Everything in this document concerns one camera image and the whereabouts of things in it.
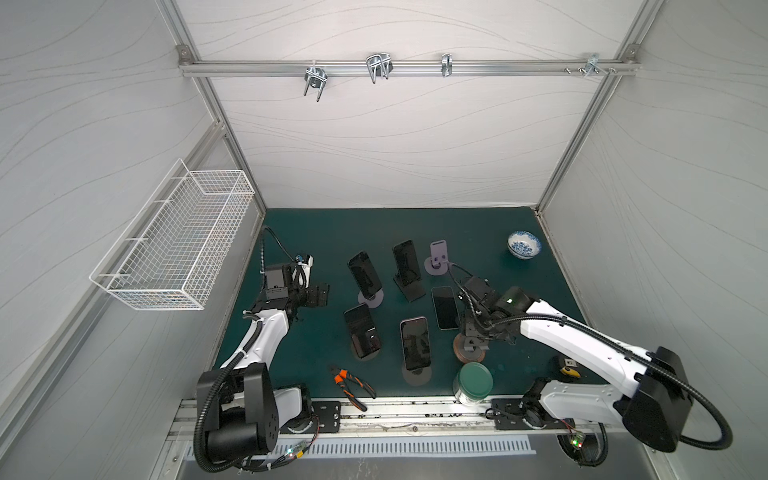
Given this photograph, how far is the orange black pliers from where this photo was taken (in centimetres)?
78

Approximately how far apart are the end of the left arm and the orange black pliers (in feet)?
0.62

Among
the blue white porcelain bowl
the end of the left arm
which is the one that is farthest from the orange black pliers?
the blue white porcelain bowl

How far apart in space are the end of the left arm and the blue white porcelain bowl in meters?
0.69

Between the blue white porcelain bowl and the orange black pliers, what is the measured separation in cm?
67

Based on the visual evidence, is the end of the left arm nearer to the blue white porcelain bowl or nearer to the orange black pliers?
Answer: the orange black pliers

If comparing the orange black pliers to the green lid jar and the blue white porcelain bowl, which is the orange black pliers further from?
the blue white porcelain bowl

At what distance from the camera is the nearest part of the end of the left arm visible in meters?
0.67

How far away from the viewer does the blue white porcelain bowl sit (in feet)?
3.49
